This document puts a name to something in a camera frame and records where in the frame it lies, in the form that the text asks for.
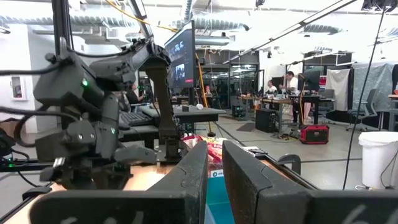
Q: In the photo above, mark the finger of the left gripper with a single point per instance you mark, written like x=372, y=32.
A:
x=71, y=174
x=136, y=155

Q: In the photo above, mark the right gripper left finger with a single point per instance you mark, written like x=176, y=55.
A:
x=174, y=202

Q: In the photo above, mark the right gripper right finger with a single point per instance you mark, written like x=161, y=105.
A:
x=264, y=199

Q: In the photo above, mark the red noodle pack silver back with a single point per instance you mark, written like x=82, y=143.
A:
x=192, y=141

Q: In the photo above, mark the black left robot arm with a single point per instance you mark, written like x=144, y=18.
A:
x=158, y=93

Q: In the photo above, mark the red Maruchan noodle pack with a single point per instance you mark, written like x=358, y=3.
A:
x=214, y=149

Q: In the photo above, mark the silver metal strip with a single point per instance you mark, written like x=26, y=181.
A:
x=58, y=162

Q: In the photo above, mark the black keyboard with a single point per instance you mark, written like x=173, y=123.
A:
x=135, y=118

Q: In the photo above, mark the black table clamp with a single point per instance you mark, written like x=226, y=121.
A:
x=35, y=191
x=287, y=157

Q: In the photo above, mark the small teal plastic bin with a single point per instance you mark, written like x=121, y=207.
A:
x=219, y=202

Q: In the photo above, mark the seated person at desk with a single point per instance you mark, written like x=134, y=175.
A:
x=133, y=95

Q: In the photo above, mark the small black box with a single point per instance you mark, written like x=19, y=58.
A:
x=185, y=108

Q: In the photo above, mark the grey desk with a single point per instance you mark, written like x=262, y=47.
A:
x=192, y=113

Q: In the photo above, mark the brown cardboard box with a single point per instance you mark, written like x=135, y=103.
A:
x=4, y=129

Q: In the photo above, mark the small white ball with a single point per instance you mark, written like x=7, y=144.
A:
x=199, y=106

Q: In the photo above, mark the red black equipment box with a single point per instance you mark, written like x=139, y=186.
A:
x=314, y=135

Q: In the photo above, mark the yellow pole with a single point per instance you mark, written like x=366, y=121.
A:
x=202, y=87

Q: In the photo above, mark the distant person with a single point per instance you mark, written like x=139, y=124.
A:
x=207, y=90

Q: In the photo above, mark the wooden workbench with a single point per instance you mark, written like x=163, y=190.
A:
x=273, y=101

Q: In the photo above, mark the black computer monitor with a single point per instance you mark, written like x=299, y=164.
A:
x=182, y=56

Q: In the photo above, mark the white trash bin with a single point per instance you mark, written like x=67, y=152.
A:
x=377, y=161

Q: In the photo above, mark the black monitor back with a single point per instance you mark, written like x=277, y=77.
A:
x=311, y=81

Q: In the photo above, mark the white sheet curtain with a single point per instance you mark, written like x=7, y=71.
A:
x=339, y=87

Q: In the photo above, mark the grey office chair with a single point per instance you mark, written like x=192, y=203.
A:
x=370, y=105

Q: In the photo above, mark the grey tarpaulin curtain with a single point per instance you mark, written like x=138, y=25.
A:
x=379, y=84

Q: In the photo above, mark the black overhead fixture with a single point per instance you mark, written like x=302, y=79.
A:
x=379, y=4

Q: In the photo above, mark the white wall cabinet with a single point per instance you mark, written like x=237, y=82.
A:
x=18, y=88

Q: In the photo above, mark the grey ribbed ventilation duct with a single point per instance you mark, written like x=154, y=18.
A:
x=217, y=23

